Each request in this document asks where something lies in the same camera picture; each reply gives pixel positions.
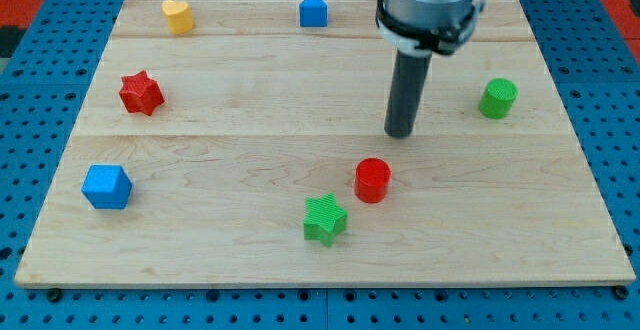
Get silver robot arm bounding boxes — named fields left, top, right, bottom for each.
left=376, top=0, right=485, bottom=58

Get red cylinder block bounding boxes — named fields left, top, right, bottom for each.
left=354, top=158, right=392, bottom=203

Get green star block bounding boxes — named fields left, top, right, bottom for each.
left=303, top=193, right=348, bottom=247

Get light wooden board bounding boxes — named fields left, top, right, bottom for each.
left=15, top=0, right=636, bottom=289

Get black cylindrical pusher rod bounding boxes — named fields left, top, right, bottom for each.
left=384, top=52, right=431, bottom=138

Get blue pentagon block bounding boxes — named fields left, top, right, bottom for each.
left=299, top=0, right=328, bottom=27

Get red star block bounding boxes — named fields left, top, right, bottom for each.
left=119, top=70, right=165, bottom=116

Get green cylinder block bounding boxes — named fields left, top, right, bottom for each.
left=478, top=78, right=519, bottom=119

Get yellow heart block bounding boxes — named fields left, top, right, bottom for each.
left=161, top=0, right=195, bottom=35

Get blue cube block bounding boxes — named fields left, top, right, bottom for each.
left=81, top=164, right=133, bottom=210

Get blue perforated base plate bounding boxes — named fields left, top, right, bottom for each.
left=1, top=0, right=639, bottom=329

